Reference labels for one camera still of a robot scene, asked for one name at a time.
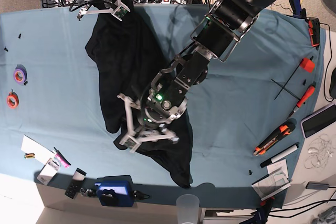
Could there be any orange black clamp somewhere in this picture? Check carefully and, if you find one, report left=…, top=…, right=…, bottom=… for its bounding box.
left=308, top=18, right=320, bottom=47

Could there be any small yellow battery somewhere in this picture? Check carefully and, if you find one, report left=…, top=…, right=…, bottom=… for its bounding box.
left=24, top=153, right=35, bottom=159

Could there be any teal table cloth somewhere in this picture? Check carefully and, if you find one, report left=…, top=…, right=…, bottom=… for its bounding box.
left=1, top=8, right=325, bottom=208

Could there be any black t-shirt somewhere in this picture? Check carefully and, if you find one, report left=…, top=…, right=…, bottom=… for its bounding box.
left=85, top=0, right=193, bottom=189

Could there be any pink marker pen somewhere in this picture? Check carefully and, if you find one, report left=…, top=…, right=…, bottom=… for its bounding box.
left=54, top=147, right=71, bottom=168

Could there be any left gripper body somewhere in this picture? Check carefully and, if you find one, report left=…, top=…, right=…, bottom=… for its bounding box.
left=117, top=93, right=180, bottom=153

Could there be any red tape roll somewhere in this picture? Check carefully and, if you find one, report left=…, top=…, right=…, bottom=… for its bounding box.
left=7, top=91, right=19, bottom=109

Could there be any smartphone with purple case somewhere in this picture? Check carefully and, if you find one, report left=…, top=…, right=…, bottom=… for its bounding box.
left=301, top=103, right=335, bottom=138

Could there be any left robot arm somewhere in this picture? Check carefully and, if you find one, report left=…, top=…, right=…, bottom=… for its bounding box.
left=114, top=0, right=275, bottom=152

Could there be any purple tape roll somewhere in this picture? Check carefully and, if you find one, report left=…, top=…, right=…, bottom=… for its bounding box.
left=13, top=65, right=28, bottom=86

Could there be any black remote control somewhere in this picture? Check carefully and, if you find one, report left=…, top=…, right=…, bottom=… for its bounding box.
left=65, top=168, right=86, bottom=199

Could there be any orange screwdriver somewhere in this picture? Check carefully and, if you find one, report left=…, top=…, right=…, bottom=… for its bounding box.
left=287, top=82, right=316, bottom=119

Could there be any black white marker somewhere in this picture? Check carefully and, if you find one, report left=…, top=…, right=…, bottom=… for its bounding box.
left=260, top=143, right=299, bottom=168

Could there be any blue box device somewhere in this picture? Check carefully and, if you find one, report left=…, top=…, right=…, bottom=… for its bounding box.
left=94, top=178, right=135, bottom=207

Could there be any orange utility knife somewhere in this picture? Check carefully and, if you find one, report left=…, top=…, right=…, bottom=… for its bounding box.
left=253, top=121, right=296, bottom=156

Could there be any white paper card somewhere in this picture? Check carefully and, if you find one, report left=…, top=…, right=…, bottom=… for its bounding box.
left=21, top=135, right=55, bottom=164

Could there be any translucent plastic cup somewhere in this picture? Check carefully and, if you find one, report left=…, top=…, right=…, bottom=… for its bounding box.
left=176, top=194, right=200, bottom=224

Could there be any orange block tool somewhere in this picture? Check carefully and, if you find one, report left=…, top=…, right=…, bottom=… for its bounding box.
left=300, top=58, right=315, bottom=73

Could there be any clear plastic package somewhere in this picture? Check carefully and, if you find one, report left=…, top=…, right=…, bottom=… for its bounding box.
left=37, top=158, right=60, bottom=185

